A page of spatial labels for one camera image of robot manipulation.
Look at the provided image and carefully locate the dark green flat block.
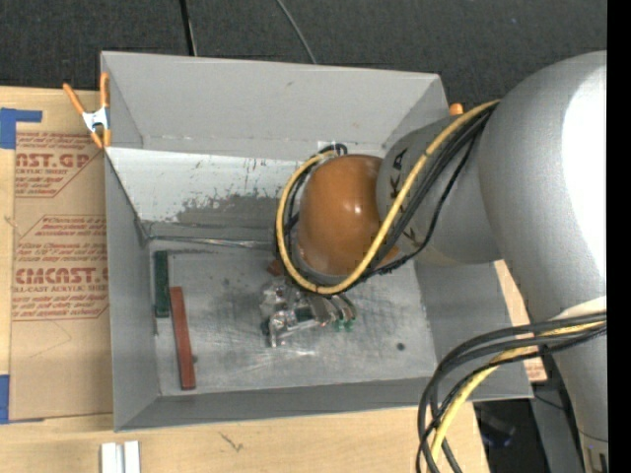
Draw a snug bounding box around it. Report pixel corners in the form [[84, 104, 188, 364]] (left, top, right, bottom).
[[153, 249, 171, 319]]

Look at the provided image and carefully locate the brown cardboard board red print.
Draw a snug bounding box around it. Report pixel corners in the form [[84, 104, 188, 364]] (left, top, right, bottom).
[[0, 85, 115, 423]]

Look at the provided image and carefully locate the red-brown flat block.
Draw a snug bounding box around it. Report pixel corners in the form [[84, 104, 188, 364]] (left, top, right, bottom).
[[168, 286, 198, 391]]

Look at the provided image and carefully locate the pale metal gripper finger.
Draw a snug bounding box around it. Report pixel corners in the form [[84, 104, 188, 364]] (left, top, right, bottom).
[[267, 307, 317, 349], [260, 283, 298, 315]]

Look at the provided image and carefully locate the grey metal bin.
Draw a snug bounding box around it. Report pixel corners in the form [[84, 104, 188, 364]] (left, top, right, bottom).
[[100, 50, 536, 433]]

